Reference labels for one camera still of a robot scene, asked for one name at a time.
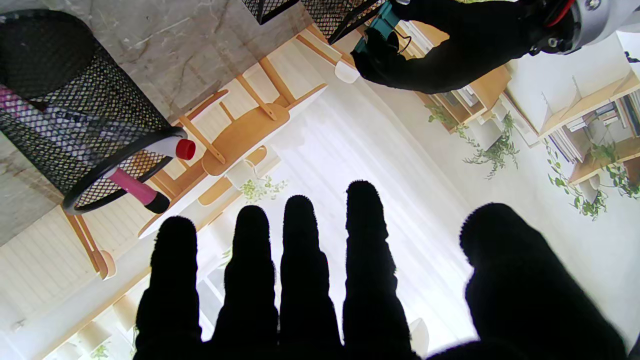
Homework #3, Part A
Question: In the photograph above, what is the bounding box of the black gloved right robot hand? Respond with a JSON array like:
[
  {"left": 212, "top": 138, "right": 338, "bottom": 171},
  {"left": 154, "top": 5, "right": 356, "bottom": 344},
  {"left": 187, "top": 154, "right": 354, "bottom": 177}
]
[{"left": 132, "top": 180, "right": 627, "bottom": 360}]

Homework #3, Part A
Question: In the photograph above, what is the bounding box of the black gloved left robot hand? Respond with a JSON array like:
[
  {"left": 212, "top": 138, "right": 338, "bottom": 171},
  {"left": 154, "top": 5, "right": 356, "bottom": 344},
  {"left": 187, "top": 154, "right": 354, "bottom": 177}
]
[{"left": 350, "top": 0, "right": 551, "bottom": 95}]

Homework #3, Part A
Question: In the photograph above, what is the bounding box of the teal binder clip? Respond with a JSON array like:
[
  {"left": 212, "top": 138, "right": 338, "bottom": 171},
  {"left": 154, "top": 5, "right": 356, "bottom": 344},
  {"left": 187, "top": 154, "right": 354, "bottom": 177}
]
[{"left": 352, "top": 7, "right": 402, "bottom": 56}]

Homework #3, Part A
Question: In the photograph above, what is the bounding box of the white marker with red cap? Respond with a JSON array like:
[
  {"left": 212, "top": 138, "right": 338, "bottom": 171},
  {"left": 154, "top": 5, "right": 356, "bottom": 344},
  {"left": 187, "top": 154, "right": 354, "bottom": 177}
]
[{"left": 102, "top": 137, "right": 197, "bottom": 181}]

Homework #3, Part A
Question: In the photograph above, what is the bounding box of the pink and white pen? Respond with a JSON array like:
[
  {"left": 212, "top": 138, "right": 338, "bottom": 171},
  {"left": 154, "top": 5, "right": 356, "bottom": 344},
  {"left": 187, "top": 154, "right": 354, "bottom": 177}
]
[{"left": 0, "top": 84, "right": 171, "bottom": 215}]

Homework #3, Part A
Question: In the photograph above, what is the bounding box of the black mesh desk organizer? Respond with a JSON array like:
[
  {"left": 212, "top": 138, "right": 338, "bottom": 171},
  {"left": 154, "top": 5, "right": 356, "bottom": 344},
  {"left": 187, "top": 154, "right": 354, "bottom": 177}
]
[{"left": 242, "top": 0, "right": 389, "bottom": 45}]

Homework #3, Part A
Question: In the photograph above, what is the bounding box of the black mesh pen cup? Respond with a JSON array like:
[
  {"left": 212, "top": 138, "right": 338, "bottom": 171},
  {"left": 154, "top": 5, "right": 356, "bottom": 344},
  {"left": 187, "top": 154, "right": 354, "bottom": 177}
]
[{"left": 0, "top": 9, "right": 189, "bottom": 216}]

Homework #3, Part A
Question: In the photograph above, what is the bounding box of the red cable of left arm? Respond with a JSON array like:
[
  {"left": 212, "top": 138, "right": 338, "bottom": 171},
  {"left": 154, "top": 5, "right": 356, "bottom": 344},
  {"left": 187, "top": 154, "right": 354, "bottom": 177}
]
[{"left": 544, "top": 0, "right": 577, "bottom": 27}]

